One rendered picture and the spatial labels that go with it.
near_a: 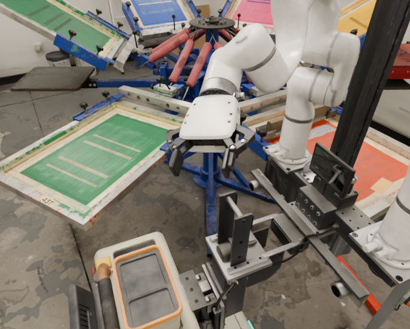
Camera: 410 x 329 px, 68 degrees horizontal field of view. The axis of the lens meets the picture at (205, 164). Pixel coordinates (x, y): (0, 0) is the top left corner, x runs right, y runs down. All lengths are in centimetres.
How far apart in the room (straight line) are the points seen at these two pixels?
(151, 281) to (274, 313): 122
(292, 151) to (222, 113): 56
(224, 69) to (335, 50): 40
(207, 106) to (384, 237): 54
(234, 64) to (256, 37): 7
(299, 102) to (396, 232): 44
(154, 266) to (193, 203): 160
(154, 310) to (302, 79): 76
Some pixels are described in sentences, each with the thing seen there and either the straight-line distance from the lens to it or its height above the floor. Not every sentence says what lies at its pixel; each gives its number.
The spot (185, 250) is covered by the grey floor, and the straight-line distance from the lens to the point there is 221.
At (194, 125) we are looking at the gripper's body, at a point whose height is 151.
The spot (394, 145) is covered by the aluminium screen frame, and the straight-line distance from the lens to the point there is 167.
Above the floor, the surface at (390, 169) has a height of 95.
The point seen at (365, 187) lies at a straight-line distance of 139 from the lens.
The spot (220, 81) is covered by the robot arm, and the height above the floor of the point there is 155.
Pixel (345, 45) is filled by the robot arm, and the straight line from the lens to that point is 92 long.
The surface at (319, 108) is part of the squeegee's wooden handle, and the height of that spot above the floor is 105.
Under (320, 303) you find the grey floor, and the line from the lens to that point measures 212.
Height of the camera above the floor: 178
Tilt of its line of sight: 38 degrees down
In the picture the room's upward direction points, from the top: straight up
